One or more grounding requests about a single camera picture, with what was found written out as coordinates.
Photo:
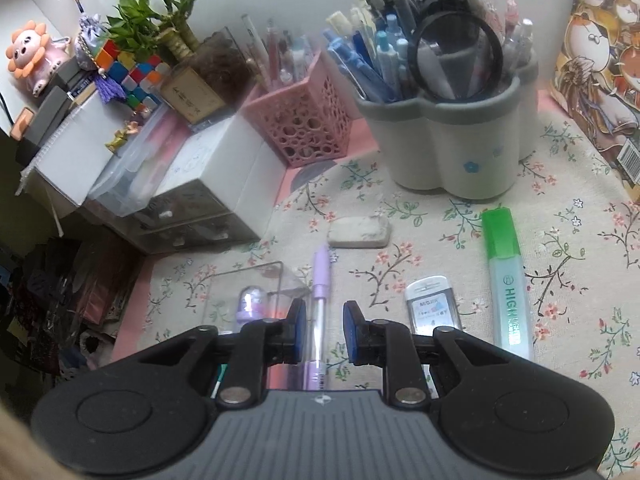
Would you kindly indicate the clear plastic box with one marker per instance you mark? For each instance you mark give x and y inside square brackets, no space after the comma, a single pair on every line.
[270,272]

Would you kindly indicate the white flower-shaped pen holder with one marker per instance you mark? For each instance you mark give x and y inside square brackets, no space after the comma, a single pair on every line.
[450,160]

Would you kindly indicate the floral tablecloth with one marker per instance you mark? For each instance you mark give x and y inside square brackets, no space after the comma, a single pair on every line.
[575,270]

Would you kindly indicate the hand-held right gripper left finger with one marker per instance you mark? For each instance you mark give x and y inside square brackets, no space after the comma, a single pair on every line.
[299,330]

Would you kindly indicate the lucky bamboo plant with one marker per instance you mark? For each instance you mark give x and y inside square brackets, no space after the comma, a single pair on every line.
[150,15]

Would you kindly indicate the lilac marker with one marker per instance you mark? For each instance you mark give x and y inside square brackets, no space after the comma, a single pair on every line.
[250,302]

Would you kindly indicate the colourful puzzle cube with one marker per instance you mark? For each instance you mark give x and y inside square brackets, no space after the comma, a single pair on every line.
[140,77]

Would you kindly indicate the white eraser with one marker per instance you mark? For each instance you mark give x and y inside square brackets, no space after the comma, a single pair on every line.
[357,232]

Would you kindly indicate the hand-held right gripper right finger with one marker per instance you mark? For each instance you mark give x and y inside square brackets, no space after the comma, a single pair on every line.
[349,332]

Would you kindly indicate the pink lion toy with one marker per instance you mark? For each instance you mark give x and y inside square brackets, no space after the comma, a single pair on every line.
[35,45]

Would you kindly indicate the bunch of blue white pens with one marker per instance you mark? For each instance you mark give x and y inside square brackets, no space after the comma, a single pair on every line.
[380,50]

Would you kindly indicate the purple clear gel pen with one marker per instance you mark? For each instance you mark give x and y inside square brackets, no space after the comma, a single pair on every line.
[320,280]

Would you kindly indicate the lilac sachet charm with tassel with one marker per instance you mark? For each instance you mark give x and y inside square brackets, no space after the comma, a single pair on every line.
[90,40]

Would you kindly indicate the black magnifying glass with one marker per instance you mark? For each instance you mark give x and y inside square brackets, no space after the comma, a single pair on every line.
[455,60]

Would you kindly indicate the white drawer organizer with stickers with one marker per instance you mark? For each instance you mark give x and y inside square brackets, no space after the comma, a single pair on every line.
[225,160]

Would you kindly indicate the pink mesh pen holder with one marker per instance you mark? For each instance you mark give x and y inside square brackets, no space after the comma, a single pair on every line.
[305,130]

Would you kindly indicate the glass vase with brown label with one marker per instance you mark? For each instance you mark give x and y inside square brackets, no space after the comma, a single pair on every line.
[195,92]

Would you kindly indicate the green highlighter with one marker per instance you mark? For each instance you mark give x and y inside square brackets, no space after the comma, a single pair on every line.
[507,285]

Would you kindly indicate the clear lidded storage box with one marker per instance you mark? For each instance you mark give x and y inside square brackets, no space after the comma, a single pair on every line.
[130,175]

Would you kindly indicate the bunch of pencils and pens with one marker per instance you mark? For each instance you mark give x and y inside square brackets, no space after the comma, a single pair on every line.
[272,55]

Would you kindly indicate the cartoon cat printed box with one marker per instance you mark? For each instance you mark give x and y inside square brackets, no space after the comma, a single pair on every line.
[600,60]

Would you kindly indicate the grey rectangular box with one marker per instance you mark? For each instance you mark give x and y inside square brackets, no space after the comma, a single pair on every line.
[52,107]

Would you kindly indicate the small peach grey gadget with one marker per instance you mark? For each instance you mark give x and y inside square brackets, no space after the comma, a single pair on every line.
[21,125]

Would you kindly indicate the small golden figurine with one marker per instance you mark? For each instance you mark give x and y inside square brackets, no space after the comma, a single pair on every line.
[117,137]

